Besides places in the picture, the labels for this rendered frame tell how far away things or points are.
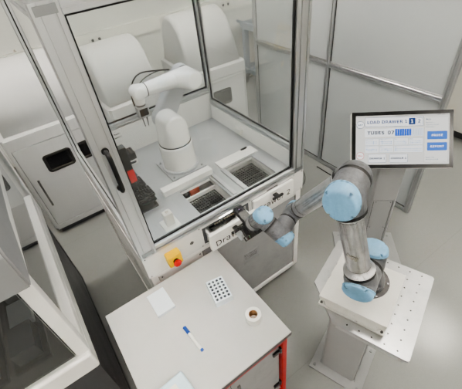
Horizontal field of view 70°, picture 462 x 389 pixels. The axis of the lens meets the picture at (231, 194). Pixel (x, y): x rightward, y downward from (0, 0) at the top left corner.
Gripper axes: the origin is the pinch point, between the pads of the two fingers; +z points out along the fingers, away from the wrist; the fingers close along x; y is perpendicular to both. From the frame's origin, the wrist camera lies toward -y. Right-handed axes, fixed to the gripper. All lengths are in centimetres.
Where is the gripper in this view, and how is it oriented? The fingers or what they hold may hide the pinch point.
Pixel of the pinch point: (238, 229)
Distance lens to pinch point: 164.5
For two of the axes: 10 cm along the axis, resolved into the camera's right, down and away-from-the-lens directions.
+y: 5.3, 8.3, -1.6
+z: -2.5, 3.3, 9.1
